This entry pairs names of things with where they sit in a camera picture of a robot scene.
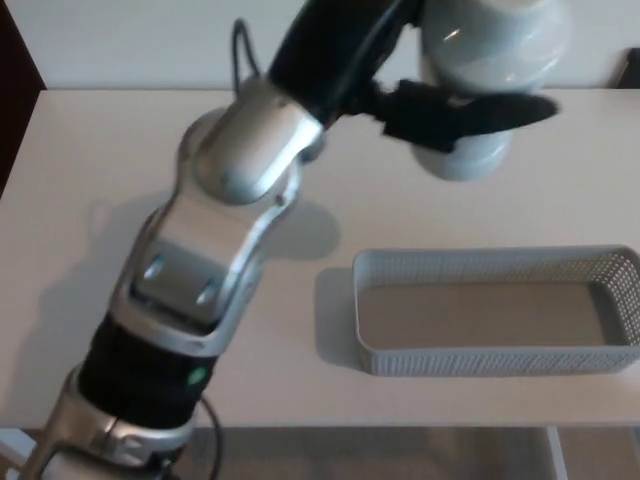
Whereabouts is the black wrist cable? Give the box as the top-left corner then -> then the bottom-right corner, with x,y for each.
231,18 -> 267,96

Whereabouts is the grey perforated plastic basket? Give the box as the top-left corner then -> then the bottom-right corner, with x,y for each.
351,243 -> 640,377

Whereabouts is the dark brown wooden panel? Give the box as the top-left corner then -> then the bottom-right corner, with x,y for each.
0,0 -> 47,202

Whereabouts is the white trestle desk leg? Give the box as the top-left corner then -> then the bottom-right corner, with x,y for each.
0,428 -> 32,480
544,426 -> 572,480

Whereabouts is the white cabinet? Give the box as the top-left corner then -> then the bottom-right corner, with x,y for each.
23,0 -> 640,93

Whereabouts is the white plastic bottle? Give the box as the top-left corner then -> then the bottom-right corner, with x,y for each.
407,0 -> 574,184

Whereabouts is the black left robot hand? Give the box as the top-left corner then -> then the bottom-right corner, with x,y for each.
266,0 -> 561,154

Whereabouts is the black chair back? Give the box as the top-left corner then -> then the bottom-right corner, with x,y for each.
616,46 -> 640,92

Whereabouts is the black forearm cable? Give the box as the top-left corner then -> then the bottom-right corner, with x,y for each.
164,393 -> 224,480

